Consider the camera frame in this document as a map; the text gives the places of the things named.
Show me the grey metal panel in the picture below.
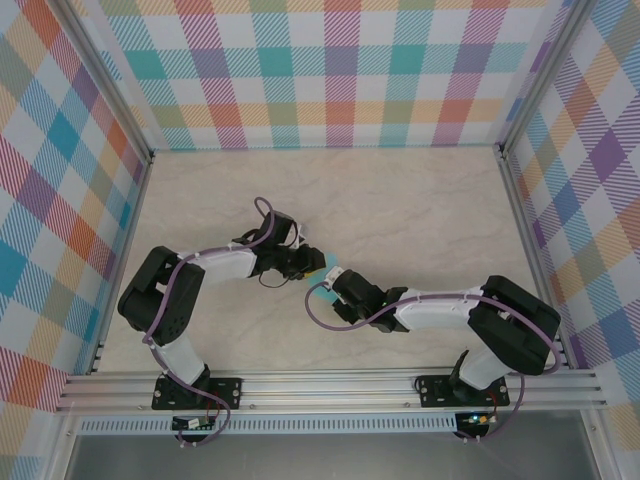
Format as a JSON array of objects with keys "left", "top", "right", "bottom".
[{"left": 64, "top": 432, "right": 601, "bottom": 480}]

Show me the small black circuit board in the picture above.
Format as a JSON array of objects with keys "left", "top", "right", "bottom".
[{"left": 171, "top": 414, "right": 215, "bottom": 432}]

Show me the thin black left gripper wire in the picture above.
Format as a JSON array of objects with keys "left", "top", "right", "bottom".
[{"left": 258, "top": 269, "right": 296, "bottom": 289}]

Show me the thin black base wire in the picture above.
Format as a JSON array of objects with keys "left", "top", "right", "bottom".
[{"left": 413, "top": 363, "right": 454, "bottom": 396}]

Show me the aluminium mounting rail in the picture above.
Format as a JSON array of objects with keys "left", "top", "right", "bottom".
[{"left": 53, "top": 368, "right": 609, "bottom": 414}]

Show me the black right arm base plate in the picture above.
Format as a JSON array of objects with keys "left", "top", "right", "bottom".
[{"left": 417, "top": 374, "right": 511, "bottom": 409}]

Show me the slotted grey cable duct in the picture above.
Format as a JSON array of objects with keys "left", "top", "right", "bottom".
[{"left": 77, "top": 417, "right": 459, "bottom": 435}]

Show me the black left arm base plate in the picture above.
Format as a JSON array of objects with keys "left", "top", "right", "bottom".
[{"left": 152, "top": 377, "right": 244, "bottom": 412}]

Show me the aluminium side rail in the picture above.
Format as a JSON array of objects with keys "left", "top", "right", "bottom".
[
  {"left": 85, "top": 152, "right": 155, "bottom": 376},
  {"left": 497, "top": 144, "right": 575, "bottom": 371}
]

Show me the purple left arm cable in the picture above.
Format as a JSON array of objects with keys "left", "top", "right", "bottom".
[{"left": 142, "top": 197, "right": 304, "bottom": 447}]

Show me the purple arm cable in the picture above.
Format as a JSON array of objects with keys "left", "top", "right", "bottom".
[
  {"left": 142, "top": 197, "right": 304, "bottom": 447},
  {"left": 304, "top": 287, "right": 561, "bottom": 444}
]

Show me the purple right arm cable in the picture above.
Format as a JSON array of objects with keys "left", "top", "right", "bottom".
[{"left": 304, "top": 287, "right": 561, "bottom": 444}]

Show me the aluminium frame post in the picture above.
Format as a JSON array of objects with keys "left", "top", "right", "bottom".
[
  {"left": 497, "top": 0, "right": 594, "bottom": 157},
  {"left": 55, "top": 0, "right": 155, "bottom": 165}
]

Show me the aluminium frame leg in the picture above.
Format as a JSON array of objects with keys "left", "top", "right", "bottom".
[
  {"left": 579, "top": 410, "right": 619, "bottom": 480},
  {"left": 47, "top": 414, "right": 81, "bottom": 480}
]

